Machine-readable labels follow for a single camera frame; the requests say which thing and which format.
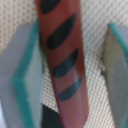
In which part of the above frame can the brown grilled toy sausage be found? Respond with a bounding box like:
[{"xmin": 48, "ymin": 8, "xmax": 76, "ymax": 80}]
[{"xmin": 35, "ymin": 0, "xmax": 89, "ymax": 128}]

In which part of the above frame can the beige woven placemat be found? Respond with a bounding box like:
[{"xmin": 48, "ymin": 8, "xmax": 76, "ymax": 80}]
[{"xmin": 0, "ymin": 0, "xmax": 128, "ymax": 114}]

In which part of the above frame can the gripper teal padded left finger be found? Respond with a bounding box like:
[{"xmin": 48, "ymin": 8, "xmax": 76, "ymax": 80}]
[{"xmin": 0, "ymin": 22, "xmax": 43, "ymax": 128}]

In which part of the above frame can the gripper teal padded right finger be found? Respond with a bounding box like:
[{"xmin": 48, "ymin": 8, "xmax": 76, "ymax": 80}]
[{"xmin": 103, "ymin": 23, "xmax": 128, "ymax": 128}]

